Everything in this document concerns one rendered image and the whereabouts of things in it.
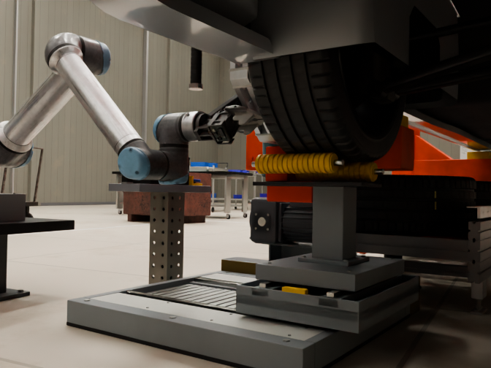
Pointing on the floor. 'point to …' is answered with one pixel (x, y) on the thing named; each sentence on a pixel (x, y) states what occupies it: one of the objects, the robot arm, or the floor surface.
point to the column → (166, 236)
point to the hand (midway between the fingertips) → (261, 117)
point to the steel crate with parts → (195, 212)
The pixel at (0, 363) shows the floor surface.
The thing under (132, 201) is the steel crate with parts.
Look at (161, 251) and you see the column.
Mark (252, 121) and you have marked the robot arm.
